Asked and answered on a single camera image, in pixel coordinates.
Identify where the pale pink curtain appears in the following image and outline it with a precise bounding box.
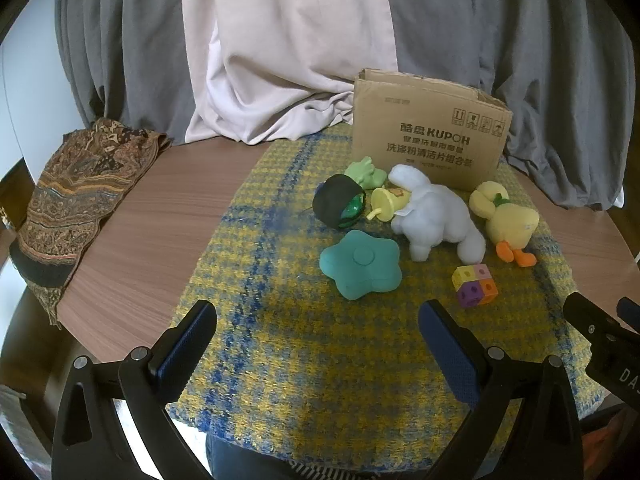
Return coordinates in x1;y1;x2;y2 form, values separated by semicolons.
181;0;401;147

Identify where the black wheel toy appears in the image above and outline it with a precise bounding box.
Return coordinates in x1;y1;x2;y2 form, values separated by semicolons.
312;174;367;230

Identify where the teal star toy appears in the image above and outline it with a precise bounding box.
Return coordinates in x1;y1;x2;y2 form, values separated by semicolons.
320;230;404;302

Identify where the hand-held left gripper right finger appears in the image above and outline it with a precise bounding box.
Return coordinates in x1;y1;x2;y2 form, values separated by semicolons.
419;299;583;480

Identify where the brown cardboard box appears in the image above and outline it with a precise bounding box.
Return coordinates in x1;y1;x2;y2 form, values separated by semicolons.
350;68;515;193

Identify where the grey curtain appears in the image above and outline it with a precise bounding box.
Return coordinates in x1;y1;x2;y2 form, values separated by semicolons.
52;0;633;210

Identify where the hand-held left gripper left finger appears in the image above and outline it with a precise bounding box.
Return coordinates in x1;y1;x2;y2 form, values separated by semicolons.
51;300;218;480

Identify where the yellow blue checked mat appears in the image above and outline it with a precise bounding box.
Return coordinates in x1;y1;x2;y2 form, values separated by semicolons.
165;125;603;467

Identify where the green frog toy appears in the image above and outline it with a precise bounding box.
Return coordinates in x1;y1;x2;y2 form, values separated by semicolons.
343;156;390;191

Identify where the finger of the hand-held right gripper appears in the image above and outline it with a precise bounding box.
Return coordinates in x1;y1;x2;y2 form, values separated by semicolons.
563;292;637;346
616;297;640;333

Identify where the yellow toy cup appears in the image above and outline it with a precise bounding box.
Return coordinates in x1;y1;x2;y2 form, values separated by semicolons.
366;186;415;223

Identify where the brown paisley cloth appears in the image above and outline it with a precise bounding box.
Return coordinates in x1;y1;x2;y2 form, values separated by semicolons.
9;117;173;330

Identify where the multicoloured cube toy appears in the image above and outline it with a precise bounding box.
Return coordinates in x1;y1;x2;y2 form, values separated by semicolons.
451;263;499;309

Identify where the yellow plush duck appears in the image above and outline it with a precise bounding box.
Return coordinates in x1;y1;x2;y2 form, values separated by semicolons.
469;181;541;267

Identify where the white plush elephant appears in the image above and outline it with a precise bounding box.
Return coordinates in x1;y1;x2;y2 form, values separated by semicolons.
388;164;487;264

